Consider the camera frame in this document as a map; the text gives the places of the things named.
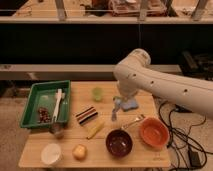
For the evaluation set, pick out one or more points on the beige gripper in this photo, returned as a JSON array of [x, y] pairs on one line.
[[122, 97]]

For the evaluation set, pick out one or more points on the light blue towel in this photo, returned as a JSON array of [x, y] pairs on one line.
[[125, 105]]

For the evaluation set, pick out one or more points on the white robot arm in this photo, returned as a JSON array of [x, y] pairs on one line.
[[133, 74]]

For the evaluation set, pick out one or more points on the metal spoon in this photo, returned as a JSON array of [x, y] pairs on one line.
[[137, 119]]

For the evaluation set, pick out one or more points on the small green cup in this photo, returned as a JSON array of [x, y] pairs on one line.
[[97, 94]]

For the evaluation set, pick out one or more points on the yellow corn cob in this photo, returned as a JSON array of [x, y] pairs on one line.
[[94, 129]]

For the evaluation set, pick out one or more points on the orange bowl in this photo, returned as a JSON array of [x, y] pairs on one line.
[[154, 132]]

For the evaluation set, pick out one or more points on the striped black red block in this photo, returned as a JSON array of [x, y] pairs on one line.
[[86, 115]]

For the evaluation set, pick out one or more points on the dark purple bowl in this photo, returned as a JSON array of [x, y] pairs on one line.
[[119, 143]]

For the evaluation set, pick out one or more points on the dark blue box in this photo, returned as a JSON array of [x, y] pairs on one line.
[[182, 109]]

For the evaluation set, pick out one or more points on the black equipment on shelf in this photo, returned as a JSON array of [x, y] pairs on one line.
[[197, 65]]

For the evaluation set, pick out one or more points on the yellow apple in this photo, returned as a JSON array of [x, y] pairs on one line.
[[79, 152]]

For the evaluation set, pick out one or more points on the dark red berry cluster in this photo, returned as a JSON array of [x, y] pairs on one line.
[[43, 115]]

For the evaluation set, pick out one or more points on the green plastic tray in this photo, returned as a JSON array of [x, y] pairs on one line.
[[43, 95]]

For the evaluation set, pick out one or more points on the black power adapter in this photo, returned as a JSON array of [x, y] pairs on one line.
[[194, 158]]

